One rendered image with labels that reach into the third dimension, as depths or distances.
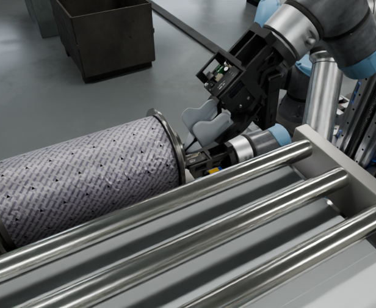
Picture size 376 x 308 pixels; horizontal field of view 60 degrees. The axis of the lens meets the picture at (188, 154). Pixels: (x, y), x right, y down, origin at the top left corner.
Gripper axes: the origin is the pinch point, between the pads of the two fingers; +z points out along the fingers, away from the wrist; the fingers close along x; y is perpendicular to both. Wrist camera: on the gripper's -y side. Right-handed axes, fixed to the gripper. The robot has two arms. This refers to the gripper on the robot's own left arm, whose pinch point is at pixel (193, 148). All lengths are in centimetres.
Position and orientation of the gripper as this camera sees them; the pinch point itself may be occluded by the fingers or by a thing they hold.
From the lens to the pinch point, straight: 53.6
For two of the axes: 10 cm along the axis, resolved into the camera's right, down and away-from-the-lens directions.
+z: -6.8, 7.1, 1.8
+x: 4.6, 6.1, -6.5
